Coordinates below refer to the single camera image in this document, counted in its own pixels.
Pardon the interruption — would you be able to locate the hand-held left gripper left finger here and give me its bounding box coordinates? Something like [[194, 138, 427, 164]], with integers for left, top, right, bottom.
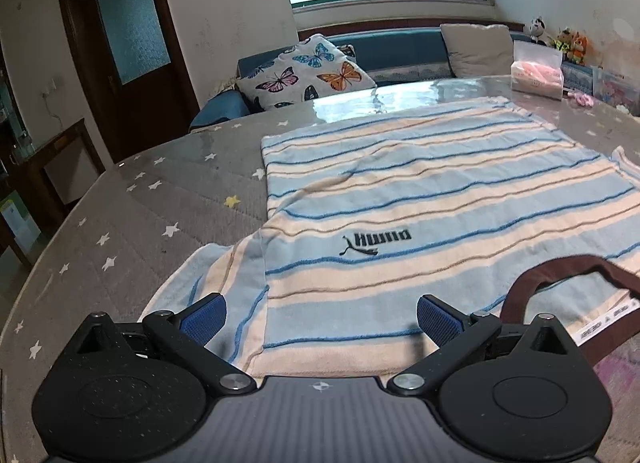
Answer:
[[65, 293, 256, 396]]

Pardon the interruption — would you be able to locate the grey star-print tablecloth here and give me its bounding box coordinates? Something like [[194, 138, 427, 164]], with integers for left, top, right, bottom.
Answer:
[[0, 74, 640, 463]]

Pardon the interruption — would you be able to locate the blue cream striped shirt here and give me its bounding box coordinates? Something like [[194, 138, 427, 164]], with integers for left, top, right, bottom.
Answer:
[[140, 96, 640, 379]]

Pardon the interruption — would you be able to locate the dark wooden door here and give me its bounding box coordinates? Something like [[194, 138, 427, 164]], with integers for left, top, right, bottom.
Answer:
[[55, 0, 201, 164]]

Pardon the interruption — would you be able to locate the pink tissue pack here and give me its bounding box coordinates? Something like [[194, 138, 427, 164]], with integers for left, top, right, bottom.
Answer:
[[510, 40, 566, 101]]

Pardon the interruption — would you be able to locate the orange plush toy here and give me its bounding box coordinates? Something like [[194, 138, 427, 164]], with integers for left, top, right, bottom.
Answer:
[[571, 32, 592, 66]]

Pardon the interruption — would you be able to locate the blue sofa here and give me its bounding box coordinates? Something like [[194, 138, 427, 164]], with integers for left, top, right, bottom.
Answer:
[[189, 26, 551, 134]]

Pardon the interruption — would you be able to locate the brown plush toy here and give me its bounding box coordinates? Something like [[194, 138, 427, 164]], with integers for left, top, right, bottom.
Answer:
[[554, 27, 576, 56]]

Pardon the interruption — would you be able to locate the wooden side desk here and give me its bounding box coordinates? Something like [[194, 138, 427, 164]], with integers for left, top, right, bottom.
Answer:
[[20, 118, 107, 264]]

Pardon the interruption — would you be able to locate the butterfly print pillow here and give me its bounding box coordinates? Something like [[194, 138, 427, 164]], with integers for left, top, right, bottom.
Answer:
[[235, 34, 378, 111]]

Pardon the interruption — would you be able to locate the dark display cabinet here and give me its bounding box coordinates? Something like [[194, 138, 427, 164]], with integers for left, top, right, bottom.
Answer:
[[0, 53, 32, 184]]

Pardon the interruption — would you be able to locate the white box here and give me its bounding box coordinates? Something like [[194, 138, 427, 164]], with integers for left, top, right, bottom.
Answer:
[[0, 196, 41, 256]]

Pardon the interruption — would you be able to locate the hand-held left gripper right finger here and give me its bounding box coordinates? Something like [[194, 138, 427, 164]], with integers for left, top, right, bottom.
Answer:
[[387, 294, 586, 394]]

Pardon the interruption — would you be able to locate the beige pillow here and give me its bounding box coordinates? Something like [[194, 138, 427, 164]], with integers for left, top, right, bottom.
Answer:
[[440, 22, 516, 79]]

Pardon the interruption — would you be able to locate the cartoon print storage box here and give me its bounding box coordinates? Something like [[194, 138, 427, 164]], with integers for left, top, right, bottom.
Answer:
[[592, 66, 640, 117]]

